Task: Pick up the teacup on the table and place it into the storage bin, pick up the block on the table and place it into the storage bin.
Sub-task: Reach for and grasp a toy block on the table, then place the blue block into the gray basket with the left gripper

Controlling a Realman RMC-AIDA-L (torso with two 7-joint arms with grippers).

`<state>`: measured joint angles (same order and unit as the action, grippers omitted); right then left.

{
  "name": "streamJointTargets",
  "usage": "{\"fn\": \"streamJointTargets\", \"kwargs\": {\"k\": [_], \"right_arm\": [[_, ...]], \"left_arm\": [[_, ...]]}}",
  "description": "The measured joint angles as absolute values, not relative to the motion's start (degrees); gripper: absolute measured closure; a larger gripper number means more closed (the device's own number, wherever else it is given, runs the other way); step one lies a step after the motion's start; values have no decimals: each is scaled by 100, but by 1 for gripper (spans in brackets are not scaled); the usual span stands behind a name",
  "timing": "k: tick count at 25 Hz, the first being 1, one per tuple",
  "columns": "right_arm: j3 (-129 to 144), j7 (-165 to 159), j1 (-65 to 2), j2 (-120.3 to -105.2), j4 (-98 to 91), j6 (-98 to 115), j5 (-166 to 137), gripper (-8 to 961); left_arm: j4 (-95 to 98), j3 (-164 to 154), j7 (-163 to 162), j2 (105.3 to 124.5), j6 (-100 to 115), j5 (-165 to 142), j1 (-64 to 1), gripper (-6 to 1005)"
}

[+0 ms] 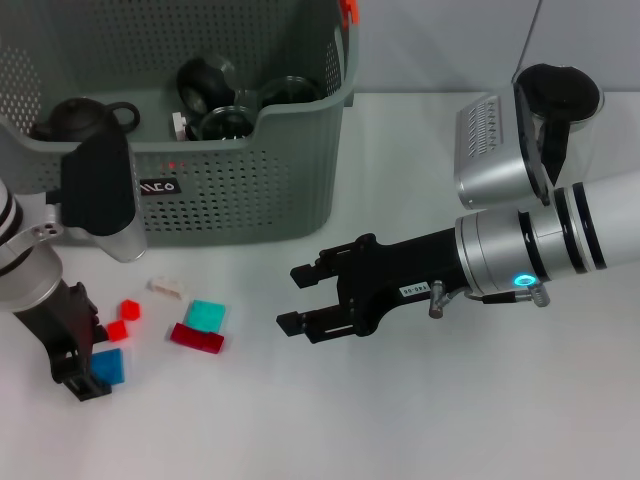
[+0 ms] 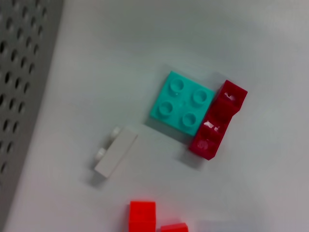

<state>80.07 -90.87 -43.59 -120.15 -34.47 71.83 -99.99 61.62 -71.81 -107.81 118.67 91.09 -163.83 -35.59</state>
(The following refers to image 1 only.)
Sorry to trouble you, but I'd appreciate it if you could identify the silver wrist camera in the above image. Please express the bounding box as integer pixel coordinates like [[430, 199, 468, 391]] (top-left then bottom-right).
[[47, 133, 149, 264], [453, 83, 551, 211]]

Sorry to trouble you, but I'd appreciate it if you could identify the blue building brick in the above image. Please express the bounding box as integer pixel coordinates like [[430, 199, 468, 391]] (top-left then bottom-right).
[[91, 348, 126, 386]]

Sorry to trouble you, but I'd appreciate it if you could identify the dark red brick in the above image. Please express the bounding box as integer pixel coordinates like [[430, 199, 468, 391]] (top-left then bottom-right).
[[169, 322, 225, 355]]

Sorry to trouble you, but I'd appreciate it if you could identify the grey-green perforated storage bin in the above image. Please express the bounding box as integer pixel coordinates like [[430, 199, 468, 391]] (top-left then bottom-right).
[[0, 0, 361, 250]]

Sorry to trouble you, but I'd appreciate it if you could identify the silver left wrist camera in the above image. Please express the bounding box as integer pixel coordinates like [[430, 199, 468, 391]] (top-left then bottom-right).
[[47, 133, 149, 264]]

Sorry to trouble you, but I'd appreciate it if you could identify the teal building brick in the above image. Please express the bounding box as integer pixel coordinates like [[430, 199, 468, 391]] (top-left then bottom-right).
[[185, 298, 227, 334]]

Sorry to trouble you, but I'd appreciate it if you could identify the right gripper cable with plug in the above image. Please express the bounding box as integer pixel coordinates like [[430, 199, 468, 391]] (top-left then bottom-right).
[[428, 279, 516, 319]]

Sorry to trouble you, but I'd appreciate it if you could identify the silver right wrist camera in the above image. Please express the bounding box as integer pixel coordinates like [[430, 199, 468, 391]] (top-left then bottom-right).
[[453, 83, 551, 211]]

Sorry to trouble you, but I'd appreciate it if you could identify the dark clay teapot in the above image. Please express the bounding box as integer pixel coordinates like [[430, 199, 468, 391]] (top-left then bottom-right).
[[30, 97, 141, 143]]

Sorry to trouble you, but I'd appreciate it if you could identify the thin grey wall cable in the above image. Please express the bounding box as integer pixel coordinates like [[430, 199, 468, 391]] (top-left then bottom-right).
[[517, 0, 544, 69]]

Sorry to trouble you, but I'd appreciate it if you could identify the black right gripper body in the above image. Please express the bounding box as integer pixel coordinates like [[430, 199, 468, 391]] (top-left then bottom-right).
[[337, 229, 471, 339]]

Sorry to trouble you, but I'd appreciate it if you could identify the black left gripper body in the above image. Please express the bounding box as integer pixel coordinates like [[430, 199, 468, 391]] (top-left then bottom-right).
[[14, 279, 100, 381]]

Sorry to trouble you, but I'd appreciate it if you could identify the glass teacup with black base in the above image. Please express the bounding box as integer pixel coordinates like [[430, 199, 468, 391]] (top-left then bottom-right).
[[187, 104, 256, 143], [259, 76, 324, 109], [176, 56, 262, 115]]

